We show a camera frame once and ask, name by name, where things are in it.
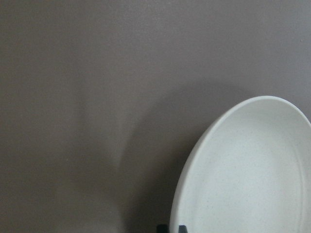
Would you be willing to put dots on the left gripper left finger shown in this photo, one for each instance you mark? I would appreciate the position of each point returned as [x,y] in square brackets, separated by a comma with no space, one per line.
[162,227]

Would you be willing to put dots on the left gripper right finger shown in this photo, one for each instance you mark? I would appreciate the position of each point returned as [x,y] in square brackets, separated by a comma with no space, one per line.
[182,226]

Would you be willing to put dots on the round cream plate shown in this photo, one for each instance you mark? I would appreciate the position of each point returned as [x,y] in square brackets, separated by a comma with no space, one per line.
[250,172]

